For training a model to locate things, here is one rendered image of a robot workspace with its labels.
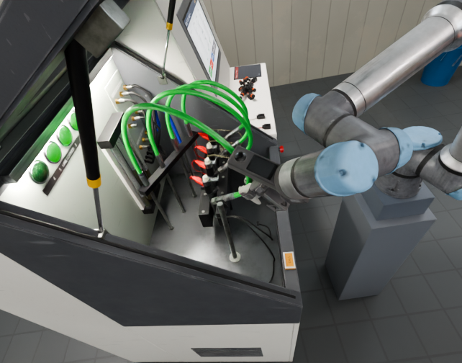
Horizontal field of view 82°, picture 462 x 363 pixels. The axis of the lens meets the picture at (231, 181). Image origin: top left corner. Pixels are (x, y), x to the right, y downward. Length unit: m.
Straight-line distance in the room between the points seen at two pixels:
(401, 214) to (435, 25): 0.69
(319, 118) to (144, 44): 0.69
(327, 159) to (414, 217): 0.85
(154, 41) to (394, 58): 0.71
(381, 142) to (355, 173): 0.10
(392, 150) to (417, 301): 1.55
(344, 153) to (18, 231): 0.52
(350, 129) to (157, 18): 0.71
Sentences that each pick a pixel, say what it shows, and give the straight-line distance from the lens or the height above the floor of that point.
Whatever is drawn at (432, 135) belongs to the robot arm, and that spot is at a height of 1.13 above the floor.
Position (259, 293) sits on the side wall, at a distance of 0.70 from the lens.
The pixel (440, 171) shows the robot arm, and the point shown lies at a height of 1.10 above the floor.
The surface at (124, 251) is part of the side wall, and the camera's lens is 0.57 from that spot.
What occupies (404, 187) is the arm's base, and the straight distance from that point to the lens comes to 1.09.
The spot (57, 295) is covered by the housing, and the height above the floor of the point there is 1.09.
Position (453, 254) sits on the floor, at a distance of 2.21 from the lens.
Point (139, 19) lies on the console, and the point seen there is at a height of 1.48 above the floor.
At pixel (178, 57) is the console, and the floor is 1.35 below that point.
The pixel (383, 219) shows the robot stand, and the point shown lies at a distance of 1.16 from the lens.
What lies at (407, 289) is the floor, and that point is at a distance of 1.98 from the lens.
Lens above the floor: 1.71
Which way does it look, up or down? 47 degrees down
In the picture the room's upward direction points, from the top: 12 degrees counter-clockwise
